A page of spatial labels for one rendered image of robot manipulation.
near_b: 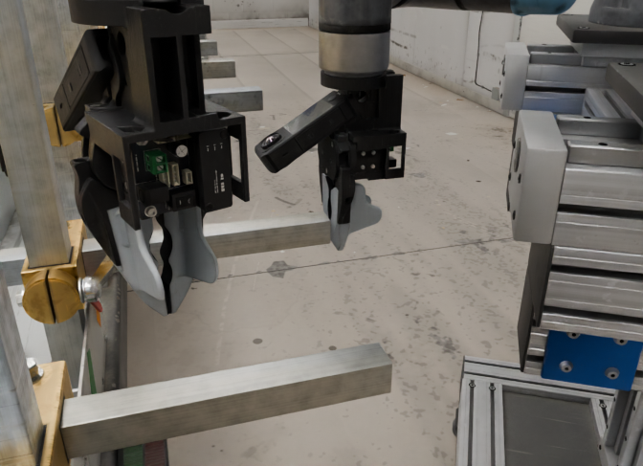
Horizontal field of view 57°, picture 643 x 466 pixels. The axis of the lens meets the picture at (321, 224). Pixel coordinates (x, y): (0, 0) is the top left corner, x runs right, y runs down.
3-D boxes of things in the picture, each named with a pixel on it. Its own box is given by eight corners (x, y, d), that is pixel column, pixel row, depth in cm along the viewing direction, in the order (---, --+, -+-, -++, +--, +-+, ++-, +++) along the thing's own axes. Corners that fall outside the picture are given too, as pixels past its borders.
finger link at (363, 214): (384, 255, 71) (388, 183, 67) (337, 262, 70) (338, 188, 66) (374, 244, 74) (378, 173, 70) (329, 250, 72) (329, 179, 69)
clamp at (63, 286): (91, 256, 70) (83, 217, 67) (84, 321, 58) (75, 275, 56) (39, 263, 68) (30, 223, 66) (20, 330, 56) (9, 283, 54)
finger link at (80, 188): (94, 273, 38) (70, 139, 34) (87, 263, 39) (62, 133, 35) (165, 253, 40) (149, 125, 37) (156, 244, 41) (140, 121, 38)
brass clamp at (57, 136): (93, 118, 87) (87, 83, 85) (87, 145, 75) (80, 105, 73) (47, 122, 86) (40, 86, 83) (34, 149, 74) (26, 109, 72)
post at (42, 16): (112, 318, 93) (54, -13, 73) (112, 330, 90) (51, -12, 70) (89, 321, 92) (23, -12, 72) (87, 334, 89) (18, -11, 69)
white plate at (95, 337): (108, 337, 76) (96, 267, 71) (100, 503, 53) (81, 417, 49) (103, 337, 75) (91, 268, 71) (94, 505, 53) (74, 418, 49)
